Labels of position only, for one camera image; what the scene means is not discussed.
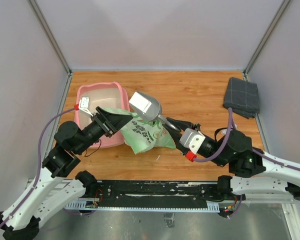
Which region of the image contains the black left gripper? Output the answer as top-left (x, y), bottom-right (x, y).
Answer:
top-left (75, 106), bottom-right (134, 154)

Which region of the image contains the pink litter box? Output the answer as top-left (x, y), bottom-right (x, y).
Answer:
top-left (74, 82), bottom-right (130, 148)

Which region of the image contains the green cat litter bag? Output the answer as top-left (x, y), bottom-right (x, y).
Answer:
top-left (105, 108), bottom-right (176, 154)

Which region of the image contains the grey metal scoop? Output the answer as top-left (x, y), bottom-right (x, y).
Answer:
top-left (129, 91), bottom-right (181, 133)

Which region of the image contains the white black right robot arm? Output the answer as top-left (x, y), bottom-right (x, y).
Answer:
top-left (163, 117), bottom-right (300, 201)

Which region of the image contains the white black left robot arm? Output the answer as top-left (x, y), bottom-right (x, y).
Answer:
top-left (0, 107), bottom-right (133, 240)

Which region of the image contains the folded dark grey cloth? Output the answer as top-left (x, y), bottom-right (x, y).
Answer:
top-left (223, 77), bottom-right (260, 119)

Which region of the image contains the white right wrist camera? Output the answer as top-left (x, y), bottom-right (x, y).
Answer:
top-left (179, 128), bottom-right (206, 162)

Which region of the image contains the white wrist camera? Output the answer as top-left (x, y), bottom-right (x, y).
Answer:
top-left (179, 128), bottom-right (206, 162)
top-left (74, 96), bottom-right (93, 118)

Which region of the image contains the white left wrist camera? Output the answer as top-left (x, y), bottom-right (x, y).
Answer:
top-left (74, 96), bottom-right (93, 118)

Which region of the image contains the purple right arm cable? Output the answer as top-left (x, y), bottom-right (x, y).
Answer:
top-left (193, 107), bottom-right (300, 173)

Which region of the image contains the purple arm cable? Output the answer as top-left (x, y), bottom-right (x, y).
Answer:
top-left (193, 107), bottom-right (300, 173)
top-left (0, 107), bottom-right (77, 240)

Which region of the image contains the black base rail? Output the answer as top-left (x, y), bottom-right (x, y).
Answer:
top-left (68, 179), bottom-right (240, 208)

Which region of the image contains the grey slotted cable duct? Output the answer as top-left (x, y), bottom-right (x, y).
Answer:
top-left (64, 199), bottom-right (220, 213)

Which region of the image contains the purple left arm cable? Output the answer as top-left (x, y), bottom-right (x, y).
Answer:
top-left (0, 107), bottom-right (77, 240)

